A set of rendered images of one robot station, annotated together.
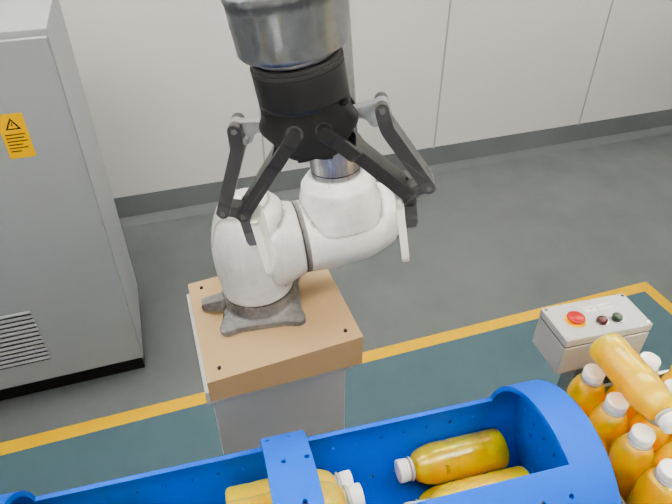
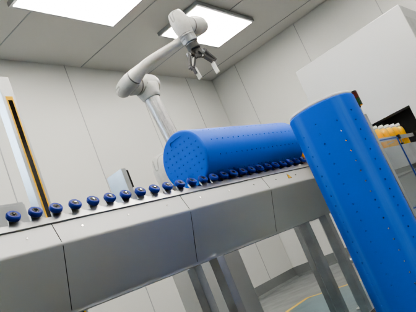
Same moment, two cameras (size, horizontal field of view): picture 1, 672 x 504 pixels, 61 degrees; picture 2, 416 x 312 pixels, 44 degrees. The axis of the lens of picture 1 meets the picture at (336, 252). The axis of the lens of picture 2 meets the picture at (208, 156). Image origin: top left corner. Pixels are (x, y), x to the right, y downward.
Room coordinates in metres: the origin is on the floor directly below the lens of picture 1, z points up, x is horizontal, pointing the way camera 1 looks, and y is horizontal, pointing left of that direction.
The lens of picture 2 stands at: (-1.59, 1.80, 0.59)
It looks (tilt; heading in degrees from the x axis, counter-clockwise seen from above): 12 degrees up; 322
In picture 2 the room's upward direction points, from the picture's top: 23 degrees counter-clockwise
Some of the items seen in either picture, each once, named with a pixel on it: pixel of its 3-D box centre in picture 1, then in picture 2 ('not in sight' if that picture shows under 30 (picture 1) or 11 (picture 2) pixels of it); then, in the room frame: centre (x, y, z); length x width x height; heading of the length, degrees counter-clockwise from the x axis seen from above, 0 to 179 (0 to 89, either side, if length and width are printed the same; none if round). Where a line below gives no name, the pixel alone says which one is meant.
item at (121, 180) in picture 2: not in sight; (124, 190); (0.21, 0.87, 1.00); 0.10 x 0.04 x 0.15; 14
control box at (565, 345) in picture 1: (590, 332); not in sight; (0.87, -0.54, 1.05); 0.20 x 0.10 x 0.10; 104
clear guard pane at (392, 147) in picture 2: not in sight; (392, 174); (0.44, -1.10, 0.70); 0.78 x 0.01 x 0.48; 104
